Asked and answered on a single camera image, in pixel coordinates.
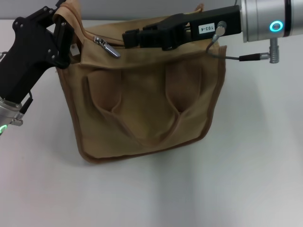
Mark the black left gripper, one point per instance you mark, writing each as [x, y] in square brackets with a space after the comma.
[26, 59]

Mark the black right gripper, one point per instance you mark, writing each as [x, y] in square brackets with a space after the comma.
[180, 30]

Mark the silver metal zipper pull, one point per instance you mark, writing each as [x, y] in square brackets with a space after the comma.
[110, 49]

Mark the khaki canvas food bag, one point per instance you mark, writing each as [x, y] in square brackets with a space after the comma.
[146, 99]

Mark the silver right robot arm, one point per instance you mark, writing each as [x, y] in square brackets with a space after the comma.
[265, 19]

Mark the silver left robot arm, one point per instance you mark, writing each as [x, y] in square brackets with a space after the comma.
[9, 111]

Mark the small white bag label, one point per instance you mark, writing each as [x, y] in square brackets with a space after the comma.
[74, 50]

